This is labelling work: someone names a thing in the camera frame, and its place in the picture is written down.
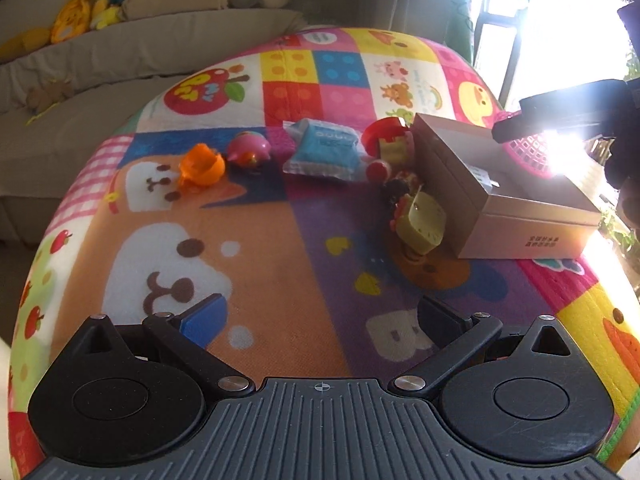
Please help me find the beige cardboard box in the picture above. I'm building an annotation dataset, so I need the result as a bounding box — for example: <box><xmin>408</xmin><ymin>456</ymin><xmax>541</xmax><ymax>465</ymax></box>
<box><xmin>410</xmin><ymin>112</ymin><xmax>603</xmax><ymax>260</ymax></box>

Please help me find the yellow duck plush bag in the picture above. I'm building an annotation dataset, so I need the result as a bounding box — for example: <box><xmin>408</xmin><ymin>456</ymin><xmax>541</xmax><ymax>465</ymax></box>
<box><xmin>50</xmin><ymin>0</ymin><xmax>94</xmax><ymax>44</ymax></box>

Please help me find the pink plastic basket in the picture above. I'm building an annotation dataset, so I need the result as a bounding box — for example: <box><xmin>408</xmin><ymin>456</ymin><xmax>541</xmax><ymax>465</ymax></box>
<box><xmin>495</xmin><ymin>110</ymin><xmax>568</xmax><ymax>182</ymax></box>

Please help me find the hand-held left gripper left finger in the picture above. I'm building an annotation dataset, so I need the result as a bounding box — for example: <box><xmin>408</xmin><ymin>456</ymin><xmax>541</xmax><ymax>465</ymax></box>
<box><xmin>75</xmin><ymin>294</ymin><xmax>256</xmax><ymax>396</ymax></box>

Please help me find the white item in box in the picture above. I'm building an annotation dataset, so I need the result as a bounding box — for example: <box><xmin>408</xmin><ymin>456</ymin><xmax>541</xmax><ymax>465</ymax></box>
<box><xmin>469</xmin><ymin>165</ymin><xmax>502</xmax><ymax>189</ymax></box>

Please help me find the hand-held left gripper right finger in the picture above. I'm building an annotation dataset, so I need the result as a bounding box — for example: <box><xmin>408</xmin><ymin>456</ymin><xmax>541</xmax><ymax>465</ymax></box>
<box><xmin>390</xmin><ymin>296</ymin><xmax>573</xmax><ymax>402</ymax></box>

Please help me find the green potted plant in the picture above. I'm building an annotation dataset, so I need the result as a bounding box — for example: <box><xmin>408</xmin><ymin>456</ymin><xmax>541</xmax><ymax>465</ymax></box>
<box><xmin>599</xmin><ymin>200</ymin><xmax>640</xmax><ymax>263</ymax></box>

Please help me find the green plastic toy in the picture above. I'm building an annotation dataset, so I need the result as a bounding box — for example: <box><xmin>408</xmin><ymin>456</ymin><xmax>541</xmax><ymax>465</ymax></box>
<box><xmin>394</xmin><ymin>190</ymin><xmax>447</xmax><ymax>257</ymax></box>

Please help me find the small red ball toy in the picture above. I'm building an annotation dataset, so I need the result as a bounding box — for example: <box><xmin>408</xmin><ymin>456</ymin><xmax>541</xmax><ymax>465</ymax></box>
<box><xmin>364</xmin><ymin>159</ymin><xmax>392</xmax><ymax>182</ymax></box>

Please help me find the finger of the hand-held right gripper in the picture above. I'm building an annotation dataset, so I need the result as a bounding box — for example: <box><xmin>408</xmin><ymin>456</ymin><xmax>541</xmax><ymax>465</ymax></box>
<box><xmin>491</xmin><ymin>112</ymin><xmax>607</xmax><ymax>145</ymax></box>

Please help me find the colourful cartoon play mat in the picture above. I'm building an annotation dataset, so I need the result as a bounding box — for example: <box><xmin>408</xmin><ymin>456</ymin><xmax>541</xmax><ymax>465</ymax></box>
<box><xmin>10</xmin><ymin>26</ymin><xmax>640</xmax><ymax>480</ymax></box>

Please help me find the brown plush toy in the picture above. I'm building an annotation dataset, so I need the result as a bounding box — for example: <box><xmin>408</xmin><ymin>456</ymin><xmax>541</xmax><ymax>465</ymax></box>
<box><xmin>25</xmin><ymin>79</ymin><xmax>75</xmax><ymax>112</ymax></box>

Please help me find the small dark toy figure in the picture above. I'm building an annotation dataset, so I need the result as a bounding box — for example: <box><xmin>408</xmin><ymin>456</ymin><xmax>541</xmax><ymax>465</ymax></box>
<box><xmin>382</xmin><ymin>170</ymin><xmax>426</xmax><ymax>203</ymax></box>

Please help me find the orange plastic toy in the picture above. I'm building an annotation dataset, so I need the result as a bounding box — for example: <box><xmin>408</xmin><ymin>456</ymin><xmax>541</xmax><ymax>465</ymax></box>
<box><xmin>177</xmin><ymin>142</ymin><xmax>226</xmax><ymax>190</ymax></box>

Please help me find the blue white tissue pack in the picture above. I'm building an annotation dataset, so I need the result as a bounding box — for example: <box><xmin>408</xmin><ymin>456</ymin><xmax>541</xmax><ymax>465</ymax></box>
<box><xmin>281</xmin><ymin>118</ymin><xmax>375</xmax><ymax>181</ymax></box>

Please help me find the beige sofa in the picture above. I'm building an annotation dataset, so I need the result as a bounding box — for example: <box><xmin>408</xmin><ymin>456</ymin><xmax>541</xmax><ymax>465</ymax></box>
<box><xmin>0</xmin><ymin>7</ymin><xmax>308</xmax><ymax>248</ymax></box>

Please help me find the yellow duck plush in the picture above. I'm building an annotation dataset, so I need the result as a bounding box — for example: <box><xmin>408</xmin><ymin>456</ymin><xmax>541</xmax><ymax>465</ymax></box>
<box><xmin>87</xmin><ymin>0</ymin><xmax>122</xmax><ymax>31</ymax></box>

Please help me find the person's right hand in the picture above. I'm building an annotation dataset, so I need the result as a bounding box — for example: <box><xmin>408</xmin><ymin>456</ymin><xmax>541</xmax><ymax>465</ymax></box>
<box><xmin>604</xmin><ymin>135</ymin><xmax>640</xmax><ymax>188</ymax></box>

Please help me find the pink round toy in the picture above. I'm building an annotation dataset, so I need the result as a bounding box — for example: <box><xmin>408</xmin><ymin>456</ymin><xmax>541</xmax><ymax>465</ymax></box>
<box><xmin>227</xmin><ymin>131</ymin><xmax>273</xmax><ymax>167</ymax></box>

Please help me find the yellow pillow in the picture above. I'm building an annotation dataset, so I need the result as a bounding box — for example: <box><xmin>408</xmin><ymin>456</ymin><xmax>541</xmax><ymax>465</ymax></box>
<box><xmin>0</xmin><ymin>27</ymin><xmax>52</xmax><ymax>59</ymax></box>

